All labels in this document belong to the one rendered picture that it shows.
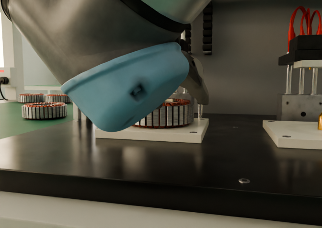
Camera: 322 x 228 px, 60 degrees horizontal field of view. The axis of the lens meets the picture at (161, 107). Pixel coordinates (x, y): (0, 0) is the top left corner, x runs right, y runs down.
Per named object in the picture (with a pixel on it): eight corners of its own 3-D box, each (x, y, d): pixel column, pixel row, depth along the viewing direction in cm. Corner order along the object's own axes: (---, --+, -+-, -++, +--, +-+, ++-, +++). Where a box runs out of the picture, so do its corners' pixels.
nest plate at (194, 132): (201, 143, 36) (201, 134, 36) (94, 138, 39) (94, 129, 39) (208, 124, 51) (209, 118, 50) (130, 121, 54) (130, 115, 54)
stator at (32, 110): (14, 120, 69) (13, 105, 68) (31, 114, 80) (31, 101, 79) (61, 119, 70) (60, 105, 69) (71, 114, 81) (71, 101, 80)
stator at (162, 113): (188, 131, 38) (189, 103, 38) (112, 127, 41) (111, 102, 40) (197, 119, 49) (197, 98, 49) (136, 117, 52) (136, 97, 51)
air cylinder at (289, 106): (325, 125, 50) (327, 94, 50) (281, 123, 52) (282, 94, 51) (316, 121, 55) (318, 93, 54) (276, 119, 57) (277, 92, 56)
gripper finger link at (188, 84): (223, 74, 45) (185, 38, 40) (222, 103, 41) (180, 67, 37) (208, 82, 47) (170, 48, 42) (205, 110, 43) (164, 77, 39)
